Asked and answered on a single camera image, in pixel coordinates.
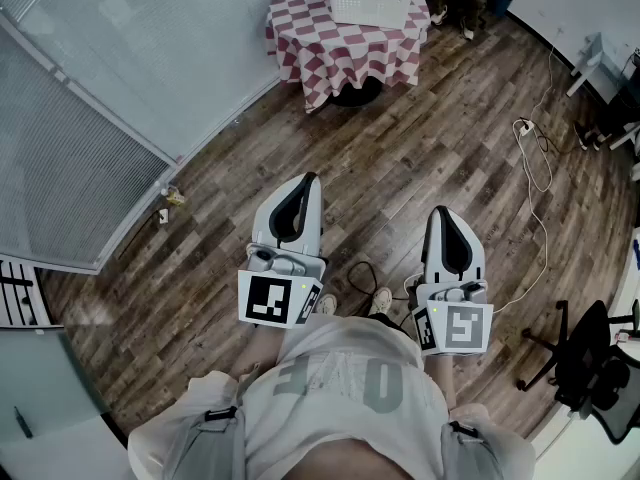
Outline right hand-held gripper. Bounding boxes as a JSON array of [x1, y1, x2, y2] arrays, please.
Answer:
[[408, 205, 496, 357]]

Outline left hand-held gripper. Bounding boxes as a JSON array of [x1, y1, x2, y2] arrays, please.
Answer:
[[237, 171, 327, 330]]

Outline person's left forearm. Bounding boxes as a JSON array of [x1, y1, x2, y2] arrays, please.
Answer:
[[231, 323, 287, 388]]

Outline person's right forearm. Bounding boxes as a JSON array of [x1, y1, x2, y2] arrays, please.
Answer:
[[423, 351, 458, 413]]

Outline person's right shoe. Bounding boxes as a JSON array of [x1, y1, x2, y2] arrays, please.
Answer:
[[368, 287, 394, 316]]

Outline black round table base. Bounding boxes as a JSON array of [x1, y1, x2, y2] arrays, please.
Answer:
[[328, 74, 385, 109]]

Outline black office chair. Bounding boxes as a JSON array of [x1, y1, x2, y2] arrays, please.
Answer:
[[516, 297, 640, 445]]

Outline red white checkered tablecloth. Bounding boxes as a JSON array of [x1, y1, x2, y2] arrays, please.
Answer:
[[264, 0, 433, 115]]

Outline person's white t-shirt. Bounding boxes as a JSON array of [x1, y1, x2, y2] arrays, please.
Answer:
[[126, 314, 539, 480]]

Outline white side table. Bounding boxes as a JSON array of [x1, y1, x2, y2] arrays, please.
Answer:
[[565, 31, 640, 105]]

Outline white slatted shelf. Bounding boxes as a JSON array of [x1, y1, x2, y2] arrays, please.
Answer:
[[0, 252, 53, 328]]

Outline black pen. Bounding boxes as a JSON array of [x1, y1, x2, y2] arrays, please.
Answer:
[[12, 405, 35, 440]]

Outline black floor cable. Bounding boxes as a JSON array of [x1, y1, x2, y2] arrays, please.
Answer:
[[346, 259, 382, 295]]

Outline grey right backpack strap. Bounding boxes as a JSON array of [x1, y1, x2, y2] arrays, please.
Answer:
[[438, 419, 507, 480]]

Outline grey backpack strap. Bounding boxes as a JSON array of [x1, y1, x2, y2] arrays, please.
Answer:
[[183, 404, 250, 480], [438, 419, 507, 480]]

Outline white power cable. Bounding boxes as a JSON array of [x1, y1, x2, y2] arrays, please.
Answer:
[[527, 24, 562, 122]]

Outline grey left backpack strap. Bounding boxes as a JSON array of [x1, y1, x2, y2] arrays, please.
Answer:
[[183, 404, 250, 480]]

